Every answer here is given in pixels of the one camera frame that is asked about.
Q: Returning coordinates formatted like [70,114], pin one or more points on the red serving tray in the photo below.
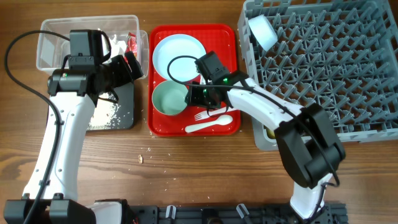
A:
[219,38]

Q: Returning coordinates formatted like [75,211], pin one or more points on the yellow plastic cup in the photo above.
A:
[270,133]

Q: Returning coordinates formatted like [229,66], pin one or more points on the light blue bowl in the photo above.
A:
[263,31]

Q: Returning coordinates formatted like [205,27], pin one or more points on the food crumb on table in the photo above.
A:
[140,159]

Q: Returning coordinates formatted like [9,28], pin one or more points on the light blue plate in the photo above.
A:
[182,69]

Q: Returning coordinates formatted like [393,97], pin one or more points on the spilled rice in tray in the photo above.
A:
[105,115]

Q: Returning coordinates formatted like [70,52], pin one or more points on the white napkin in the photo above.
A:
[117,42]

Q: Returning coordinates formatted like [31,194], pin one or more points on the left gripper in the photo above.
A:
[125,74]

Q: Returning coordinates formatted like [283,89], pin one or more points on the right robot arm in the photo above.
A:
[308,145]

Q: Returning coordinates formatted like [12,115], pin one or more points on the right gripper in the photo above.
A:
[196,101]

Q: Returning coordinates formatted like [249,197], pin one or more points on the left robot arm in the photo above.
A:
[50,195]

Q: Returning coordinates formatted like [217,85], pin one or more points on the green bowl with food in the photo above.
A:
[168,98]

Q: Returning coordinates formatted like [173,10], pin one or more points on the grey dishwasher rack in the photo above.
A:
[341,55]

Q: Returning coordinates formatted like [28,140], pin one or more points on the white plastic spoon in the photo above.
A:
[222,120]

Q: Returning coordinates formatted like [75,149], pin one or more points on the black waste tray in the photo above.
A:
[124,105]

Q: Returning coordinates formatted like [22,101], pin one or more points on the white plastic fork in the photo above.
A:
[207,114]

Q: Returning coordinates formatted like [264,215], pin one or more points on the clear plastic waste bin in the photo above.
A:
[51,49]

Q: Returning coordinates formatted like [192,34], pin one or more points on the red snack wrapper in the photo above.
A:
[131,45]

